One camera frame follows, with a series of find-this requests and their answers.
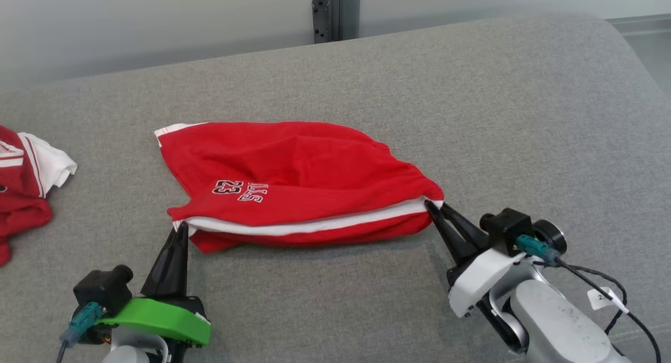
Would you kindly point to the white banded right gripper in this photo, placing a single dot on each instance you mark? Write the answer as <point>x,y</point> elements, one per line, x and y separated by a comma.
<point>479,279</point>

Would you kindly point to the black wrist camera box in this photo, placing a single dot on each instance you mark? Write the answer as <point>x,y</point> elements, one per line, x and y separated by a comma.
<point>102,292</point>
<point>506,229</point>

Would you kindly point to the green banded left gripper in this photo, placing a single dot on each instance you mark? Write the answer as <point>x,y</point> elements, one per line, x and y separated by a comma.
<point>157,316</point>

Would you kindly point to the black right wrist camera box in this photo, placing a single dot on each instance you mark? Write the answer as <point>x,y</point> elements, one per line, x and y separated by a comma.
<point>506,229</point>

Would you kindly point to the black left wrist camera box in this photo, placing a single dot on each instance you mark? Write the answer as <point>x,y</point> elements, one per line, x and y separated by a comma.
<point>102,292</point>

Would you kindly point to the grey wall skirting strip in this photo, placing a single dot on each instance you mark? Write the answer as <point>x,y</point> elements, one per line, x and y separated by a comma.
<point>645,24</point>

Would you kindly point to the red white sports jersey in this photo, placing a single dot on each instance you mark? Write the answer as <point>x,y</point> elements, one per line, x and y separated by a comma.
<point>21,211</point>

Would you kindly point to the red shorts with number print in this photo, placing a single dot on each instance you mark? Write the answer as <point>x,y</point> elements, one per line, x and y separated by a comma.
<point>293,158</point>

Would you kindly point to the black cylindrical right gripper motor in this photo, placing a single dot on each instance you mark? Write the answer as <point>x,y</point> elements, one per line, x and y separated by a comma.
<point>550,236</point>

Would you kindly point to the grey metal post with bracket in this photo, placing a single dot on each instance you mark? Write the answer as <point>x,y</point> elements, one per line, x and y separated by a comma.
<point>348,11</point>

